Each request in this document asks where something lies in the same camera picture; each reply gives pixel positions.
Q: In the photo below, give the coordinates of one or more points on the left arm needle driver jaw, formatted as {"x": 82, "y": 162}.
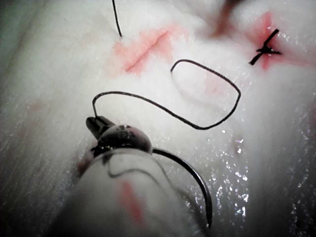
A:
{"x": 105, "y": 122}
{"x": 93, "y": 124}

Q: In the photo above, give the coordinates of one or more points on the left arm needle driver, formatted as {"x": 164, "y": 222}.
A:
{"x": 123, "y": 138}

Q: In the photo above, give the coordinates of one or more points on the black thread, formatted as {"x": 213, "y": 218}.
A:
{"x": 202, "y": 128}

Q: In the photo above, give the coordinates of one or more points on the curved steel needle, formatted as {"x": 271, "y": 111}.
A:
{"x": 200, "y": 181}

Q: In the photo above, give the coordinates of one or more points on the tissue pad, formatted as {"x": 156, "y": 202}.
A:
{"x": 259, "y": 148}

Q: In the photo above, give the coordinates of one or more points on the black stitching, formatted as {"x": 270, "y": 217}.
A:
{"x": 264, "y": 48}

